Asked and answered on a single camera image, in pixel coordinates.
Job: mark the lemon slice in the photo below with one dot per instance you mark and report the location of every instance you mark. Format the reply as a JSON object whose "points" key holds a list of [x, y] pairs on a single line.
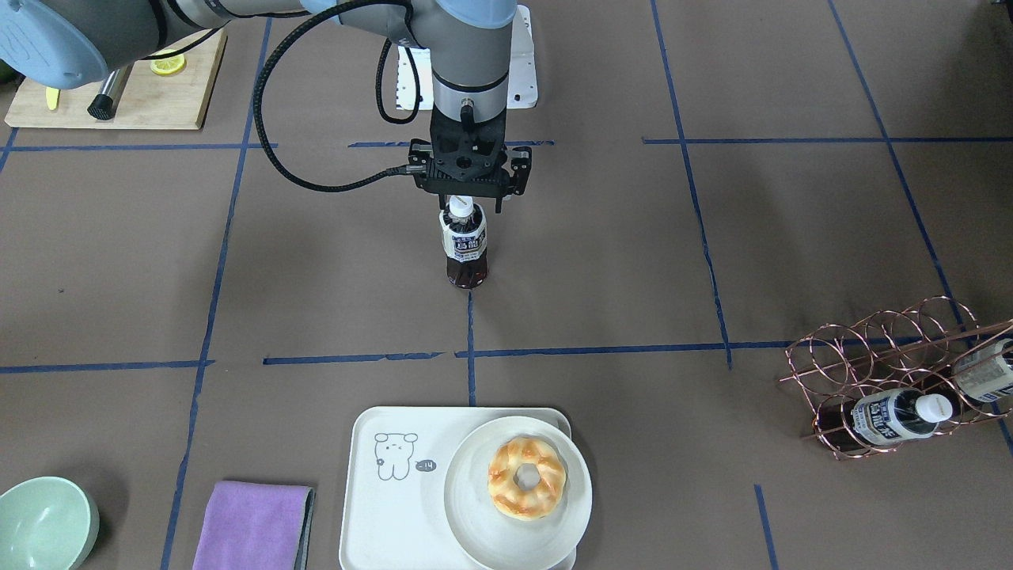
{"points": [[168, 63]]}

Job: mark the beige round plate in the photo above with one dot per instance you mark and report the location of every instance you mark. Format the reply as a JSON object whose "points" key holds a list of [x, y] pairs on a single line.
{"points": [[495, 541]]}

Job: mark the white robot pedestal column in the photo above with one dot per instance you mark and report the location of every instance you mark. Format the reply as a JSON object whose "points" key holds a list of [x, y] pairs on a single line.
{"points": [[522, 86]]}

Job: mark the mint green bowl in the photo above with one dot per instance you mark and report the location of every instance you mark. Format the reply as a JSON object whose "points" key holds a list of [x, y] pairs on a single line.
{"points": [[47, 523]]}

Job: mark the purple folded cloth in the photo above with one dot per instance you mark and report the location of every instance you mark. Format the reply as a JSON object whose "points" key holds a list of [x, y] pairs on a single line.
{"points": [[256, 526]]}

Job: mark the copper wire bottle rack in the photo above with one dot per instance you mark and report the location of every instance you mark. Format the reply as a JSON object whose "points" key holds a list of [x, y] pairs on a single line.
{"points": [[916, 347]]}

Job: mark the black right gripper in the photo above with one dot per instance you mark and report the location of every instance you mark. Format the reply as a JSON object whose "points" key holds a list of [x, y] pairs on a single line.
{"points": [[520, 171]]}

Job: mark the glazed twisted donut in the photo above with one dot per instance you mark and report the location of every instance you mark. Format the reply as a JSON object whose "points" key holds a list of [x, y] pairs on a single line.
{"points": [[526, 479]]}

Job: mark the black and steel knife handle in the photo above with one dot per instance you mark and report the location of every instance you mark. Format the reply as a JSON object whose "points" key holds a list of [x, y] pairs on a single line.
{"points": [[104, 104]]}

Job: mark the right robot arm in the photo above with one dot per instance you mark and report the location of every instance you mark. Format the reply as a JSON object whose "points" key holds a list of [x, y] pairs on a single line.
{"points": [[69, 44]]}

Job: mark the beige rabbit tray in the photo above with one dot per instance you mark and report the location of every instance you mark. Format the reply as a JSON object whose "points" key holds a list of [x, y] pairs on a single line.
{"points": [[393, 513]]}

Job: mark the yellow plastic knife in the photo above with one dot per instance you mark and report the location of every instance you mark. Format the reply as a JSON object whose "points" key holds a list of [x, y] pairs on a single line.
{"points": [[52, 98]]}

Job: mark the tea bottle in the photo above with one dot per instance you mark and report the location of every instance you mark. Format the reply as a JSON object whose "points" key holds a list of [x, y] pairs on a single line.
{"points": [[463, 226], [986, 374], [881, 420]]}

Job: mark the wooden cutting board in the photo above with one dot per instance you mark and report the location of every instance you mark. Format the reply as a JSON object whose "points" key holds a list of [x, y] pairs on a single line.
{"points": [[148, 102]]}

